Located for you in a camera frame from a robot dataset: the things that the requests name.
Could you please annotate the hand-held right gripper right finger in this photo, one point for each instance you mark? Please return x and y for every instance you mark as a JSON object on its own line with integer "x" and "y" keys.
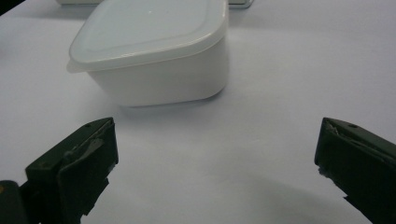
{"x": 361, "y": 168}

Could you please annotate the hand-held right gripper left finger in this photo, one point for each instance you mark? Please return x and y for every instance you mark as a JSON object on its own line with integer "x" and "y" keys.
{"x": 84, "y": 165}

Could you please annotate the white lidded plastic container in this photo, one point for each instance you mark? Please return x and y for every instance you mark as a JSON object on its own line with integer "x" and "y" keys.
{"x": 146, "y": 31}

